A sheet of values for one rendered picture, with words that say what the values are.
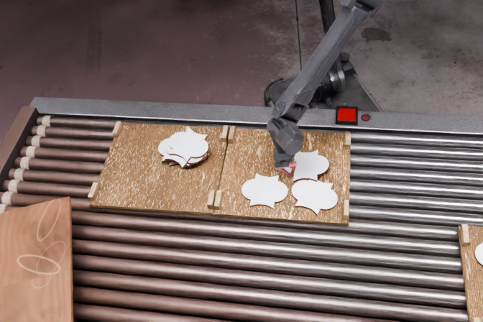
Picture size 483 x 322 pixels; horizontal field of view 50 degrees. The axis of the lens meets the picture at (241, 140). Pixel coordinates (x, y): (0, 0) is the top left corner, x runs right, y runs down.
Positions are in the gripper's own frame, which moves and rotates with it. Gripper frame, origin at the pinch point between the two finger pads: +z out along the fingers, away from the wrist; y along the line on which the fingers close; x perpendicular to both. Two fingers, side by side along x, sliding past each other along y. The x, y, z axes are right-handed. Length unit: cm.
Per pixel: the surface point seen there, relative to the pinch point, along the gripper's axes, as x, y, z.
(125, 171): 54, -4, -10
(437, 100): -55, 127, 103
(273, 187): 5.1, -8.7, -0.5
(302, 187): -3.9, -8.5, 1.5
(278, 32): 40, 188, 79
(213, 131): 27.3, 14.2, -5.4
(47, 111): 93, 24, -18
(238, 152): 17.9, 5.4, -2.9
